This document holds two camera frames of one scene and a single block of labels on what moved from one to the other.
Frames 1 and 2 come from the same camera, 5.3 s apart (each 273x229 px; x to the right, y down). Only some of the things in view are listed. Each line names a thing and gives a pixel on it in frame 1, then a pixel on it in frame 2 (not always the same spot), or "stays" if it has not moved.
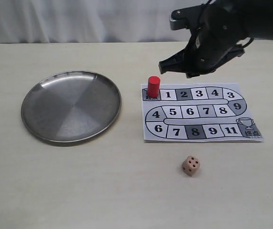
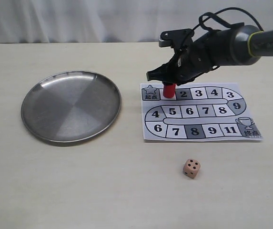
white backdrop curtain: x=55 y=21 stays
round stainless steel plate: x=70 y=107 stays
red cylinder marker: x=154 y=87 -> x=169 y=90
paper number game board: x=201 y=111 stays
